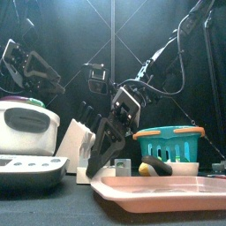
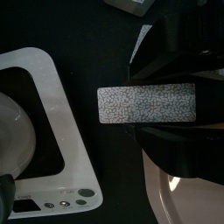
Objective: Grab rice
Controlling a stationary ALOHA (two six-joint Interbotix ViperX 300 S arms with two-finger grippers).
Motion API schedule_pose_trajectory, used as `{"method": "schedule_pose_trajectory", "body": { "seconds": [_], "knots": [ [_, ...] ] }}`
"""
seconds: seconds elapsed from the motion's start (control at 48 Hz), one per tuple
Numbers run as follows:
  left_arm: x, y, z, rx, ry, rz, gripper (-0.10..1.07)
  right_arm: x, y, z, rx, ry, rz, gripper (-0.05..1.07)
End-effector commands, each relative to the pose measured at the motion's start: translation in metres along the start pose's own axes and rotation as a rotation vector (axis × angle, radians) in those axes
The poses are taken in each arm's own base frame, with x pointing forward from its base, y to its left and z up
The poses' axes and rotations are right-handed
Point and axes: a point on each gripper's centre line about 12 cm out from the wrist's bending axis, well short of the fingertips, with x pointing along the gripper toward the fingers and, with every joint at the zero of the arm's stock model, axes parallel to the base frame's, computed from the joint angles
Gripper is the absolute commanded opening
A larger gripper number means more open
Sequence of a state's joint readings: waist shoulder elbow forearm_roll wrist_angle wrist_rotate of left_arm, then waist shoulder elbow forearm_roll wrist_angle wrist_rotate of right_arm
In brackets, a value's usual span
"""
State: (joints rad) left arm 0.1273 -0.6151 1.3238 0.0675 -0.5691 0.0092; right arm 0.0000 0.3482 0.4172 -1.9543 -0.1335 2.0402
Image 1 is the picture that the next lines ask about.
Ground white toy rice cooker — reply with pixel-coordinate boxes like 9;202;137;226
0;100;61;157

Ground purple green lid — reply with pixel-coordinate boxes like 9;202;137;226
0;95;47;109

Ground white knife block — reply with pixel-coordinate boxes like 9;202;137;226
56;118;97;175

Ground yellow black toy sushi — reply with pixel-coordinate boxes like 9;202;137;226
138;154;174;177

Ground pink tray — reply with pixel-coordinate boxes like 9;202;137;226
90;175;226;214

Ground white bowl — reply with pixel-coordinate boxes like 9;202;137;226
164;161;200;177

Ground grey white kitchen scale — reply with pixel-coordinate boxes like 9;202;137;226
0;154;71;189

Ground small grey object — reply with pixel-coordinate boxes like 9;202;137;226
211;160;226;175

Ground black knife handle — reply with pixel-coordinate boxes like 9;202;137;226
90;114;103;134
77;101;87;122
83;105;94;126

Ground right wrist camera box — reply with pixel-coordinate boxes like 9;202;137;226
87;63;109;95

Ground teal basket orange handles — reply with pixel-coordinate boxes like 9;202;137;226
132;125;206;163

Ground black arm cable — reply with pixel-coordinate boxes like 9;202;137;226
118;12;187;97

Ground vertical metal frame pole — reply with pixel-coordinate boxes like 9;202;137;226
110;0;117;85

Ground slanted black frame strut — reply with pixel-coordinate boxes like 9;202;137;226
203;10;226;145

